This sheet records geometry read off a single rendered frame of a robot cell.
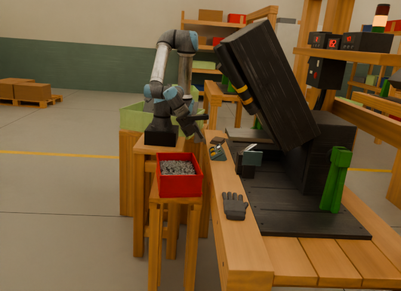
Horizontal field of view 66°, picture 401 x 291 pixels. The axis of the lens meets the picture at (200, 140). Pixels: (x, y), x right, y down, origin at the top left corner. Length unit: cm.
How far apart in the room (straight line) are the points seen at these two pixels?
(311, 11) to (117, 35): 708
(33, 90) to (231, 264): 639
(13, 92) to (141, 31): 353
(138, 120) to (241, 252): 172
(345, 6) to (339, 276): 134
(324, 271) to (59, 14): 885
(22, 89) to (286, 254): 654
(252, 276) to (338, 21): 138
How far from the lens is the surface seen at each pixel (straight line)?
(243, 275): 101
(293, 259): 112
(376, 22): 157
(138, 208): 221
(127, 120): 260
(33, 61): 963
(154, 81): 176
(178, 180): 149
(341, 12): 189
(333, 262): 116
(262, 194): 143
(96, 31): 903
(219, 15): 823
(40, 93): 700
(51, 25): 939
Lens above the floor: 153
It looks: 18 degrees down
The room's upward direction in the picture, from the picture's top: 4 degrees clockwise
